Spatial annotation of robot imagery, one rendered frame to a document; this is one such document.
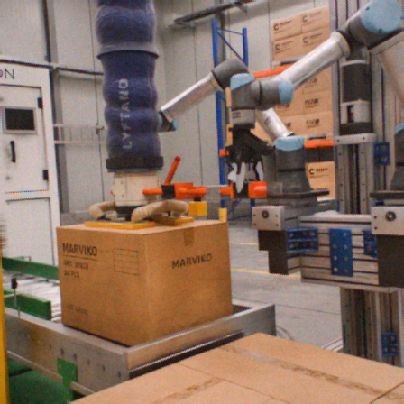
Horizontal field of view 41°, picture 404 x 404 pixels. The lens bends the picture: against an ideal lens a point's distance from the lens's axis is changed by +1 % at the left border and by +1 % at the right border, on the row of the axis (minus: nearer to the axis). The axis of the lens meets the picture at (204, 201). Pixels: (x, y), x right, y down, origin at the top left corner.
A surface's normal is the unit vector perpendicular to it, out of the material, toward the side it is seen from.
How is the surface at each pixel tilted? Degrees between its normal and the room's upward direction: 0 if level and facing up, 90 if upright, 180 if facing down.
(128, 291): 90
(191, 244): 90
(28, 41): 90
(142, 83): 77
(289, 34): 91
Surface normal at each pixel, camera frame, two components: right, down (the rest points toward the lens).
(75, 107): 0.74, 0.00
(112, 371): -0.73, 0.07
